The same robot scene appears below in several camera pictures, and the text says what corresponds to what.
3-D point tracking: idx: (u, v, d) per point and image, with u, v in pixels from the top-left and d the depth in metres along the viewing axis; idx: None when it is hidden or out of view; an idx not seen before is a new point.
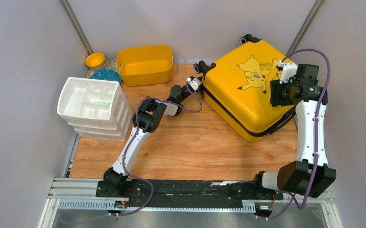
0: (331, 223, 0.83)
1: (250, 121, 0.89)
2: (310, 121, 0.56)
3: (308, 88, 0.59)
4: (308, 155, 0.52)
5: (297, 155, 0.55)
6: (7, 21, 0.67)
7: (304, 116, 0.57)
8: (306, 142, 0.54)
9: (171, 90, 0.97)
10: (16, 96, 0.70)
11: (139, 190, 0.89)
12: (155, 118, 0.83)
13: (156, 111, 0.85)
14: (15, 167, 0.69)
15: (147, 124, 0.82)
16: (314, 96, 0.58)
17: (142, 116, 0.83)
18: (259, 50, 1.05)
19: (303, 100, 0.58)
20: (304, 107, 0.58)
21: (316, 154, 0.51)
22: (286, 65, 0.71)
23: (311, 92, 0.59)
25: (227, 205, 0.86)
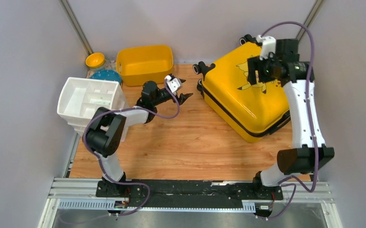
0: (331, 223, 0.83)
1: (250, 122, 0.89)
2: (302, 103, 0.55)
3: (294, 66, 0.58)
4: (306, 139, 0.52)
5: (295, 139, 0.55)
6: (7, 21, 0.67)
7: (295, 99, 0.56)
8: (302, 126, 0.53)
9: (145, 85, 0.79)
10: (16, 96, 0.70)
11: (139, 190, 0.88)
12: (116, 137, 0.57)
13: (114, 128, 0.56)
14: (15, 167, 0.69)
15: (101, 147, 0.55)
16: (301, 72, 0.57)
17: (94, 136, 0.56)
18: (259, 50, 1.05)
19: (292, 81, 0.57)
20: (294, 89, 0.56)
21: (314, 137, 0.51)
22: (265, 40, 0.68)
23: (298, 70, 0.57)
25: (227, 205, 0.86)
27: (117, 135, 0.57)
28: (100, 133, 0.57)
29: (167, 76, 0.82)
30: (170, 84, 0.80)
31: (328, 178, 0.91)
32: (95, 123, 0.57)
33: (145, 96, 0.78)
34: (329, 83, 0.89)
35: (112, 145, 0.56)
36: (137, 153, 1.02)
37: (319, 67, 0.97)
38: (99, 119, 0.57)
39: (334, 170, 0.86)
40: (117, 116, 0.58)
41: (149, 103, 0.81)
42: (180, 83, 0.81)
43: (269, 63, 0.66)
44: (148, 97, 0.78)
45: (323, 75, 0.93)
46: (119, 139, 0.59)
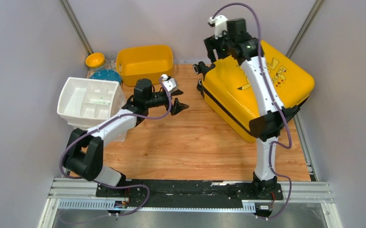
0: (331, 223, 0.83)
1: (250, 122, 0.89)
2: (259, 75, 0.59)
3: (246, 46, 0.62)
4: (269, 106, 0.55)
5: (260, 109, 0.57)
6: (8, 22, 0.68)
7: (252, 74, 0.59)
8: (263, 95, 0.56)
9: (138, 81, 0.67)
10: (15, 96, 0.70)
11: (139, 190, 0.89)
12: (95, 161, 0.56)
13: (89, 155, 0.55)
14: (15, 167, 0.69)
15: (81, 174, 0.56)
16: (252, 51, 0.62)
17: (72, 163, 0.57)
18: None
19: (246, 59, 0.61)
20: (251, 64, 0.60)
21: (275, 102, 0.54)
22: (217, 21, 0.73)
23: (249, 49, 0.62)
25: (227, 206, 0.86)
27: (96, 159, 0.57)
28: (79, 158, 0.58)
29: (163, 75, 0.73)
30: (164, 83, 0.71)
31: (328, 178, 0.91)
32: (71, 149, 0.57)
33: (138, 92, 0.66)
34: (329, 82, 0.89)
35: (92, 169, 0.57)
36: (137, 153, 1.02)
37: (319, 66, 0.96)
38: (74, 146, 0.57)
39: (334, 170, 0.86)
40: (93, 140, 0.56)
41: (141, 102, 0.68)
42: (176, 84, 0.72)
43: (223, 42, 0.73)
44: (142, 94, 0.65)
45: (323, 75, 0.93)
46: (101, 159, 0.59)
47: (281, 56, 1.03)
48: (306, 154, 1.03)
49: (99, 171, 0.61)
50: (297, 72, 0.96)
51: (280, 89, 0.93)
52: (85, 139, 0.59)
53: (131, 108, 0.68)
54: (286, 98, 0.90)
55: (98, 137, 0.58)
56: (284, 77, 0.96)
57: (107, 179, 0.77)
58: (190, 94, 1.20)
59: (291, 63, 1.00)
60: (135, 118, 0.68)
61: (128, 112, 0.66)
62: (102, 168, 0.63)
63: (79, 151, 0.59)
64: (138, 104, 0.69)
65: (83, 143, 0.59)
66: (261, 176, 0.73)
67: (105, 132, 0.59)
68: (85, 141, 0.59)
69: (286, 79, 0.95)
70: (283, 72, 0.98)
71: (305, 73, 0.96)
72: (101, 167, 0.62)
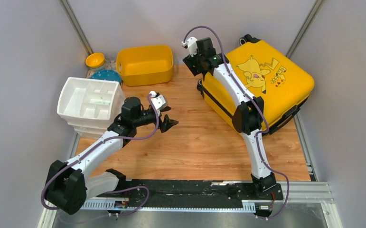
0: (331, 223, 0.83)
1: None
2: (228, 77, 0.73)
3: (213, 58, 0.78)
4: (241, 98, 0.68)
5: (236, 102, 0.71)
6: (7, 21, 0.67)
7: (223, 77, 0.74)
8: (236, 90, 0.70)
9: (126, 100, 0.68)
10: (15, 95, 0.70)
11: (139, 190, 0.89)
12: (75, 195, 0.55)
13: (68, 190, 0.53)
14: (15, 167, 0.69)
15: (62, 207, 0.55)
16: (220, 61, 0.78)
17: (53, 196, 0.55)
18: (259, 50, 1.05)
19: (215, 67, 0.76)
20: (220, 71, 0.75)
21: (246, 94, 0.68)
22: (189, 42, 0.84)
23: (216, 59, 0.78)
25: (227, 205, 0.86)
27: (77, 193, 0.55)
28: (60, 190, 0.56)
29: (152, 91, 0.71)
30: (154, 100, 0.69)
31: (328, 178, 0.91)
32: (51, 184, 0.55)
33: (126, 111, 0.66)
34: (328, 82, 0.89)
35: (73, 202, 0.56)
36: (137, 153, 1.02)
37: (319, 66, 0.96)
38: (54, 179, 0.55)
39: (334, 170, 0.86)
40: (73, 174, 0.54)
41: (128, 121, 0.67)
42: (165, 100, 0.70)
43: (198, 58, 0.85)
44: (130, 113, 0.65)
45: (323, 75, 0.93)
46: (83, 191, 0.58)
47: (280, 56, 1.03)
48: (306, 154, 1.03)
49: (82, 202, 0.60)
50: (297, 71, 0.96)
51: (280, 89, 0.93)
52: (67, 171, 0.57)
53: (117, 129, 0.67)
54: (285, 97, 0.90)
55: (79, 170, 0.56)
56: (283, 77, 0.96)
57: (101, 192, 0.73)
58: (190, 94, 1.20)
59: (290, 63, 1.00)
60: (121, 140, 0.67)
61: (114, 135, 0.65)
62: (86, 198, 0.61)
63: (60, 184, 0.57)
64: (126, 123, 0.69)
65: (65, 174, 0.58)
66: (258, 174, 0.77)
67: (87, 162, 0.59)
68: (66, 173, 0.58)
69: (286, 79, 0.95)
70: (283, 72, 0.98)
71: (304, 73, 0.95)
72: (85, 198, 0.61)
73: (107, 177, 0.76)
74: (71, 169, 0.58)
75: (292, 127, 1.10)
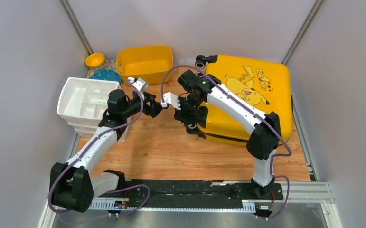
0: (331, 223, 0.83)
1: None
2: (229, 100, 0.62)
3: (201, 83, 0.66)
4: (253, 119, 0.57)
5: (247, 127, 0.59)
6: (7, 21, 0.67)
7: (222, 102, 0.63)
8: (242, 113, 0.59)
9: (109, 95, 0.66)
10: (15, 96, 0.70)
11: (139, 190, 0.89)
12: (84, 191, 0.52)
13: (76, 186, 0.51)
14: (15, 167, 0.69)
15: (74, 208, 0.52)
16: (211, 84, 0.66)
17: (60, 199, 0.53)
18: (228, 67, 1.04)
19: (208, 92, 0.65)
20: (216, 97, 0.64)
21: (256, 114, 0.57)
22: (167, 97, 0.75)
23: (204, 83, 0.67)
25: (226, 205, 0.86)
27: (85, 189, 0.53)
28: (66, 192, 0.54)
29: (130, 78, 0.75)
30: (134, 85, 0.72)
31: (328, 178, 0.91)
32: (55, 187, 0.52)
33: (112, 105, 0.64)
34: (328, 83, 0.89)
35: (83, 199, 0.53)
36: (137, 153, 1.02)
37: (319, 67, 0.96)
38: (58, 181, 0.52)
39: (334, 170, 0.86)
40: (76, 171, 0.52)
41: (118, 115, 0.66)
42: (144, 81, 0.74)
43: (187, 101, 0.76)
44: (117, 105, 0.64)
45: (323, 75, 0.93)
46: (90, 187, 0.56)
47: (247, 61, 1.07)
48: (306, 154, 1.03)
49: (91, 200, 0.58)
50: (273, 69, 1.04)
51: (273, 90, 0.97)
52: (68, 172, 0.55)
53: (107, 123, 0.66)
54: (283, 97, 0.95)
55: (82, 167, 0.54)
56: (267, 78, 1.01)
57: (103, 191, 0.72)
58: None
59: (258, 63, 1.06)
60: (115, 133, 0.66)
61: (106, 129, 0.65)
62: (94, 194, 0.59)
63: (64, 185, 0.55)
64: (115, 117, 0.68)
65: (67, 175, 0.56)
66: (263, 183, 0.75)
67: (88, 158, 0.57)
68: (68, 174, 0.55)
69: (270, 80, 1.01)
70: (262, 74, 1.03)
71: (275, 65, 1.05)
72: (93, 194, 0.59)
73: (107, 175, 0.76)
74: (73, 169, 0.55)
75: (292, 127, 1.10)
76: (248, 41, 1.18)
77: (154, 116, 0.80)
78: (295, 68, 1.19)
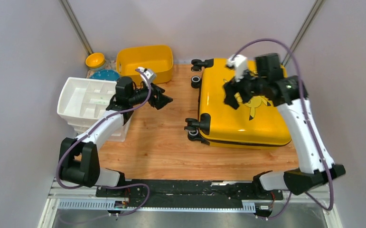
0: (331, 223, 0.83)
1: (280, 138, 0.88)
2: (304, 126, 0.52)
3: (286, 86, 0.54)
4: (315, 162, 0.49)
5: (303, 163, 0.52)
6: (7, 22, 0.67)
7: (295, 122, 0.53)
8: (309, 149, 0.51)
9: (118, 80, 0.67)
10: (15, 96, 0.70)
11: (139, 190, 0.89)
12: (92, 166, 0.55)
13: (85, 161, 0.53)
14: (15, 167, 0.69)
15: (81, 182, 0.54)
16: (294, 92, 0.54)
17: (70, 174, 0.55)
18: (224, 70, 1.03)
19: (287, 103, 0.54)
20: (292, 111, 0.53)
21: (323, 159, 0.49)
22: (236, 61, 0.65)
23: (290, 89, 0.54)
25: (227, 205, 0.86)
27: (94, 163, 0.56)
28: (75, 167, 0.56)
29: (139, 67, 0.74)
30: (143, 74, 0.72)
31: None
32: (64, 160, 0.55)
33: (120, 90, 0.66)
34: (328, 83, 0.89)
35: (91, 174, 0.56)
36: (137, 153, 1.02)
37: (319, 66, 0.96)
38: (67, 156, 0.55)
39: None
40: (86, 146, 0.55)
41: (125, 100, 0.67)
42: (153, 72, 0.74)
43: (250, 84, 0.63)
44: (125, 91, 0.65)
45: (323, 75, 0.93)
46: (98, 163, 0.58)
47: None
48: None
49: (98, 175, 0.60)
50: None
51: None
52: (77, 147, 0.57)
53: (115, 108, 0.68)
54: None
55: (90, 142, 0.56)
56: None
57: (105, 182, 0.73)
58: (190, 94, 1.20)
59: (253, 64, 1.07)
60: (122, 117, 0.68)
61: (113, 112, 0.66)
62: (100, 171, 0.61)
63: (72, 160, 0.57)
64: (122, 102, 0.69)
65: (75, 152, 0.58)
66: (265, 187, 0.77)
67: (96, 136, 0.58)
68: (76, 149, 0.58)
69: None
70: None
71: None
72: (100, 171, 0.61)
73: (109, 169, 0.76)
74: (82, 144, 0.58)
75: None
76: (248, 41, 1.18)
77: (159, 108, 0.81)
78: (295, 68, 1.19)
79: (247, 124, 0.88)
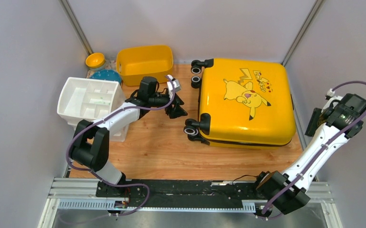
0: (331, 223, 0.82)
1: (280, 138, 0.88)
2: (317, 147, 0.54)
3: (339, 115, 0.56)
4: (292, 173, 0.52)
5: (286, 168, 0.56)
6: (7, 21, 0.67)
7: (314, 139, 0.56)
8: (299, 161, 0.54)
9: (144, 77, 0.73)
10: (15, 95, 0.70)
11: (139, 190, 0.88)
12: (101, 151, 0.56)
13: (95, 145, 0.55)
14: (15, 166, 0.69)
15: (88, 165, 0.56)
16: (342, 124, 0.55)
17: (79, 155, 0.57)
18: (223, 70, 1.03)
19: (326, 123, 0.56)
20: (323, 130, 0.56)
21: (299, 175, 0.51)
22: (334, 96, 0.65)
23: (341, 119, 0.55)
25: (227, 206, 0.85)
27: (103, 149, 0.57)
28: (85, 149, 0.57)
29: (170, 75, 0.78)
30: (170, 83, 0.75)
31: (328, 178, 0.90)
32: (77, 140, 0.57)
33: (144, 86, 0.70)
34: (328, 83, 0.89)
35: (99, 159, 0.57)
36: (138, 153, 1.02)
37: (318, 67, 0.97)
38: (81, 136, 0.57)
39: (334, 169, 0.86)
40: (99, 131, 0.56)
41: (145, 97, 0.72)
42: (179, 84, 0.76)
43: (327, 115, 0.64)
44: (148, 87, 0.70)
45: (323, 75, 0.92)
46: (107, 149, 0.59)
47: (243, 63, 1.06)
48: None
49: (105, 162, 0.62)
50: (271, 69, 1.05)
51: (273, 91, 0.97)
52: (91, 131, 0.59)
53: (134, 101, 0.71)
54: (283, 98, 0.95)
55: (105, 128, 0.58)
56: (265, 79, 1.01)
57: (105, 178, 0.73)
58: (190, 94, 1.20)
59: (254, 64, 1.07)
60: (138, 111, 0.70)
61: (131, 105, 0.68)
62: (107, 159, 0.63)
63: (85, 142, 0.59)
64: (141, 98, 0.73)
65: (89, 134, 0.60)
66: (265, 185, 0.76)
67: (110, 123, 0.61)
68: (91, 132, 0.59)
69: (268, 80, 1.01)
70: (260, 75, 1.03)
71: (273, 66, 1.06)
72: (107, 158, 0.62)
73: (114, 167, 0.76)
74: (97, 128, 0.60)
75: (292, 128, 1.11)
76: (248, 41, 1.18)
77: (172, 116, 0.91)
78: (295, 69, 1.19)
79: (247, 124, 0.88)
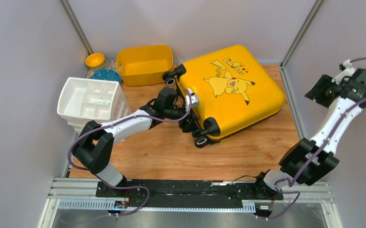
0: (331, 223, 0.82)
1: (272, 108, 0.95)
2: (336, 114, 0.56)
3: (351, 89, 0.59)
4: (319, 138, 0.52)
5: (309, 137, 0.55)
6: (7, 21, 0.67)
7: (333, 109, 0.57)
8: (323, 128, 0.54)
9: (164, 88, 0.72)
10: (15, 96, 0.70)
11: (139, 190, 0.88)
12: (102, 156, 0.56)
13: (97, 149, 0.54)
14: (15, 167, 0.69)
15: (87, 166, 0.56)
16: (355, 98, 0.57)
17: (81, 154, 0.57)
18: (198, 67, 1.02)
19: (341, 97, 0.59)
20: (339, 101, 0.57)
21: (327, 140, 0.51)
22: (349, 66, 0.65)
23: (352, 92, 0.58)
25: (227, 206, 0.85)
27: (104, 154, 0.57)
28: (88, 150, 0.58)
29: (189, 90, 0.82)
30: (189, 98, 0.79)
31: (327, 178, 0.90)
32: (82, 139, 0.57)
33: (162, 97, 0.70)
34: None
35: (98, 163, 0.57)
36: (138, 153, 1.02)
37: (318, 67, 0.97)
38: (86, 137, 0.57)
39: (334, 169, 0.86)
40: (104, 136, 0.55)
41: (162, 107, 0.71)
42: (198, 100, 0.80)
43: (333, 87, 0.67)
44: (166, 99, 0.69)
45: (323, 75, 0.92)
46: (108, 155, 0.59)
47: (212, 55, 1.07)
48: None
49: (106, 166, 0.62)
50: (238, 53, 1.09)
51: (249, 71, 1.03)
52: (98, 133, 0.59)
53: (148, 110, 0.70)
54: (260, 74, 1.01)
55: (110, 133, 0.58)
56: (236, 63, 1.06)
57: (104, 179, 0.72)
58: None
59: (220, 53, 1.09)
60: (150, 120, 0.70)
61: (144, 114, 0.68)
62: (108, 163, 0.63)
63: (90, 142, 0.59)
64: (157, 108, 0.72)
65: (95, 136, 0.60)
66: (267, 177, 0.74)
67: (118, 129, 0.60)
68: (98, 134, 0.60)
69: (239, 63, 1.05)
70: (230, 61, 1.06)
71: (233, 48, 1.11)
72: (108, 162, 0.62)
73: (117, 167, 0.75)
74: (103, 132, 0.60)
75: (285, 103, 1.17)
76: (248, 41, 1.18)
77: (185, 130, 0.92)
78: (294, 69, 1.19)
79: (246, 109, 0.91)
